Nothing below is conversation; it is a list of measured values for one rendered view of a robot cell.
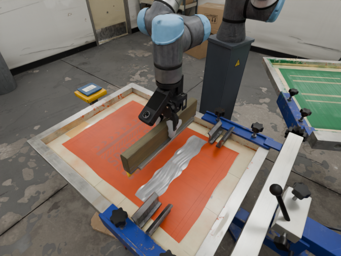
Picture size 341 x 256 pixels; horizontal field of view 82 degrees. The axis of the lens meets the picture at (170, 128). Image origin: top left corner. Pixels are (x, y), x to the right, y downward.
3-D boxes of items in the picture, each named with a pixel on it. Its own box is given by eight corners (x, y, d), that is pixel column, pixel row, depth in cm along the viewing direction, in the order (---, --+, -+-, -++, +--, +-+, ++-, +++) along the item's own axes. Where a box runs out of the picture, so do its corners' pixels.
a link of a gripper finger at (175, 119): (180, 130, 63) (177, 106, 57) (177, 132, 62) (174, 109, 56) (169, 126, 65) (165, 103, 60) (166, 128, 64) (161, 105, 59)
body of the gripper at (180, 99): (186, 109, 64) (189, 75, 56) (171, 123, 59) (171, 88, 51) (168, 101, 68) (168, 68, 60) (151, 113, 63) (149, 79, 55)
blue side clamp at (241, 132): (199, 127, 92) (201, 115, 87) (205, 121, 95) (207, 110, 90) (264, 158, 79) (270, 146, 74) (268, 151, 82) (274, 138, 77)
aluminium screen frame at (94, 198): (30, 147, 81) (26, 140, 79) (132, 88, 115) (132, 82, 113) (189, 301, 46) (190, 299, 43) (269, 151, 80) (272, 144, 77)
